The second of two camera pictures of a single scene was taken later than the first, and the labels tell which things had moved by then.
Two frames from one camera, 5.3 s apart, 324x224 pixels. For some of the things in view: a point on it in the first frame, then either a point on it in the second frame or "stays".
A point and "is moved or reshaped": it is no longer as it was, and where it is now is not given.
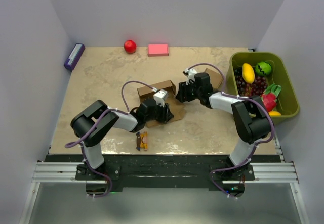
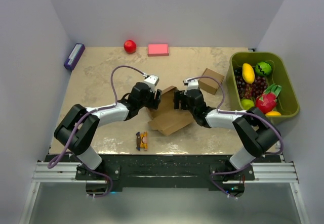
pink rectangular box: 158,50 stays
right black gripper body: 191,92 to 180,95
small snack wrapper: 142,140 stays
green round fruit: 263,69 stays
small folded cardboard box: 215,79 stays
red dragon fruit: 270,96 stays
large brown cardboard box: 175,107 is moved or reshaped
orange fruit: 275,113 stays
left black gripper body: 159,114 to 150,101
